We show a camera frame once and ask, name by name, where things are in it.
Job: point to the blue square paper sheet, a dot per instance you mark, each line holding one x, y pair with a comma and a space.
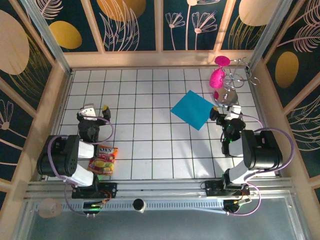
191, 110

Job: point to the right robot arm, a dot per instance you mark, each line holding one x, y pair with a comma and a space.
262, 150

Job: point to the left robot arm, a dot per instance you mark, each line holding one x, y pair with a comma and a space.
62, 155

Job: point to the grey metal sheet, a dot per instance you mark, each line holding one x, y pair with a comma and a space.
160, 225

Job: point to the red candy bag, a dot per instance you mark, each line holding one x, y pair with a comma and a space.
103, 162

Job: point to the pink wine glass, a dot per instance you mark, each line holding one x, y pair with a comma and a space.
216, 78

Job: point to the clear suction cup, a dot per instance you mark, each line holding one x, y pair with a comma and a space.
50, 208

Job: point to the black round knob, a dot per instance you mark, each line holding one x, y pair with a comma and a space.
138, 204

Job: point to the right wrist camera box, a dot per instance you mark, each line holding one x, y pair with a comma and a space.
233, 110

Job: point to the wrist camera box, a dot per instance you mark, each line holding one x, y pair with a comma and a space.
88, 109
233, 110

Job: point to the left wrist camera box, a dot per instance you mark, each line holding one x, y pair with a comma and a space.
88, 109

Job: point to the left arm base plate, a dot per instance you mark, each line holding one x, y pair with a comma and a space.
110, 190

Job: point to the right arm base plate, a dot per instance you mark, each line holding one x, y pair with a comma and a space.
212, 188

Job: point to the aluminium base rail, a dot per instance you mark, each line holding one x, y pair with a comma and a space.
162, 183

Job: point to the aluminium frame post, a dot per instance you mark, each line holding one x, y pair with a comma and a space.
268, 37
47, 37

